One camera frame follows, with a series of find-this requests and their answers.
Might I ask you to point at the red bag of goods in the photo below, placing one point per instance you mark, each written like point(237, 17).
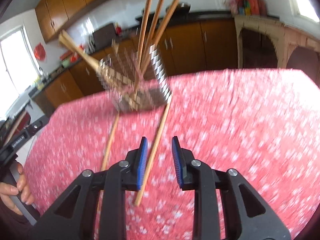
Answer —
point(247, 0)

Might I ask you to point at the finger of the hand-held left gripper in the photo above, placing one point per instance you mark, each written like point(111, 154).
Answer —
point(37, 126)

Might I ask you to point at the person's left hand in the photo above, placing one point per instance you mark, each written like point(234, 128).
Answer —
point(25, 187)

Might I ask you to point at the black wok with lid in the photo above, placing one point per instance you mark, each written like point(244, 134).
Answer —
point(183, 7)

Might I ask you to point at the small red bottle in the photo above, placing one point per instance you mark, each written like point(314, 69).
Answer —
point(118, 30)

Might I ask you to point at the green basin with red lid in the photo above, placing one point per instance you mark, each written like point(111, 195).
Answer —
point(66, 62)

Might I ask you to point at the black kitchen countertop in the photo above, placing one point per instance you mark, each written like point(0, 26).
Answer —
point(212, 15)

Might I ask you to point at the concrete arched counter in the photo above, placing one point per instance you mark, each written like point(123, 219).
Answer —
point(262, 27)

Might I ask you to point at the large kitchen window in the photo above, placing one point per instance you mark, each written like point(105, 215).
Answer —
point(15, 62)

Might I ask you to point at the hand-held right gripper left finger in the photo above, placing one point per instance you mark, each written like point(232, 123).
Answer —
point(142, 162)

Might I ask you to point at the person's left forearm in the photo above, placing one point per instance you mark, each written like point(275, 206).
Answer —
point(12, 227)

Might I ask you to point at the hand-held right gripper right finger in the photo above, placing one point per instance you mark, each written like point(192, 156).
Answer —
point(176, 162)

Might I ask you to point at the wooden base cabinets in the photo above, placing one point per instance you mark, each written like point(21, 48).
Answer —
point(217, 45)

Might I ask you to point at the small bright window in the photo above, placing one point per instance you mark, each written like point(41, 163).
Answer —
point(307, 2)

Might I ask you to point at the dark brown box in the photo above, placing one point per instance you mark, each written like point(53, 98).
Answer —
point(103, 36)

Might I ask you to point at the red floral tablecloth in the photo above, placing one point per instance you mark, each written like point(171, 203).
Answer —
point(237, 130)

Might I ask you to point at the wooden wall cabinets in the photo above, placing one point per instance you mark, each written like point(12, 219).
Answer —
point(65, 0)

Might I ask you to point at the red plastic bag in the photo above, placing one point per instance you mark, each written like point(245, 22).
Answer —
point(40, 52)

